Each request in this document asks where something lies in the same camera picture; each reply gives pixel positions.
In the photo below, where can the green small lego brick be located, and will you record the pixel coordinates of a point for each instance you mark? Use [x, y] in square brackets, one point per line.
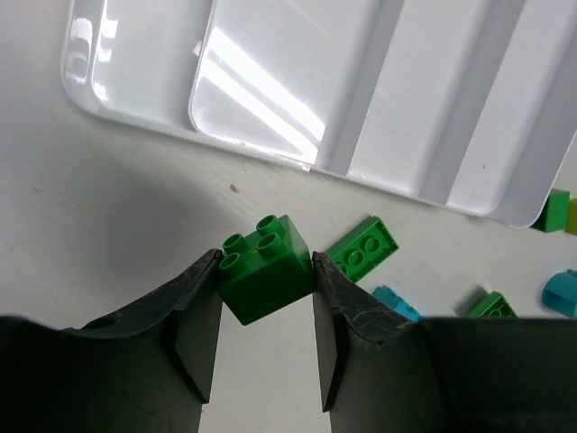
[493, 305]

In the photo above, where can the green square lego brick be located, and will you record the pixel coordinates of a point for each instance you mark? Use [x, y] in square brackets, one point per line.
[266, 270]

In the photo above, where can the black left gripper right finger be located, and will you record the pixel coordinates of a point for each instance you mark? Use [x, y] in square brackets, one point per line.
[381, 372]

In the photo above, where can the white divided plastic tray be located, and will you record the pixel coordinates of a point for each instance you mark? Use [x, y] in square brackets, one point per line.
[467, 105]

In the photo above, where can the blue rounded lego brick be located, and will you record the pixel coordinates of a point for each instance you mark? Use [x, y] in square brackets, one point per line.
[559, 293]

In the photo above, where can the lime lego brick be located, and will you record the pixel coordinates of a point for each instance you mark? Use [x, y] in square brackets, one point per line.
[571, 222]

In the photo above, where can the green long lego brick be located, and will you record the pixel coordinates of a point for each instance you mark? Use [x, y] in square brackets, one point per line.
[363, 249]

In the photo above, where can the teal lego brick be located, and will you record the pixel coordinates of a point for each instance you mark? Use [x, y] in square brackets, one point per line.
[391, 299]

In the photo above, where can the dark green lego by tray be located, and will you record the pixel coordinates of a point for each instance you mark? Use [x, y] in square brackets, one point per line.
[553, 216]

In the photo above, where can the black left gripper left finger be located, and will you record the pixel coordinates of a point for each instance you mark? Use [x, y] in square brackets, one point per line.
[146, 367]

